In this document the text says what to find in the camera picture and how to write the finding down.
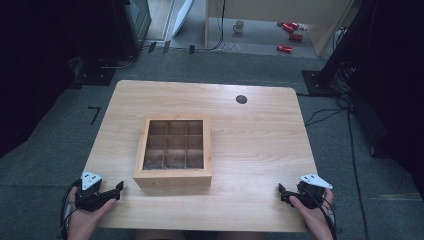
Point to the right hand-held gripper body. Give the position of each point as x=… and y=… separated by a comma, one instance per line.
x=308, y=191

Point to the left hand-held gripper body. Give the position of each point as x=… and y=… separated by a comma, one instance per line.
x=89, y=195

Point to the wooden compartment box with glass lid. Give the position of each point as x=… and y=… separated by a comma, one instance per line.
x=173, y=176

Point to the person's left hand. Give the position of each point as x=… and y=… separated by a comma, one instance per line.
x=85, y=221

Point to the person's right hand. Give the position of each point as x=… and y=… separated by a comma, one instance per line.
x=313, y=220

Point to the black round table grommet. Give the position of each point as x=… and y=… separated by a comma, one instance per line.
x=241, y=99

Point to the black stand base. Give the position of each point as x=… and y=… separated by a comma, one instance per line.
x=315, y=83

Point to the red can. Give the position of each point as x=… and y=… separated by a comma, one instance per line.
x=289, y=27
x=284, y=49
x=295, y=37

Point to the grey mug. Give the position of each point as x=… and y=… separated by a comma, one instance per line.
x=238, y=26

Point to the white board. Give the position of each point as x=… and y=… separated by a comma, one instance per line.
x=182, y=15

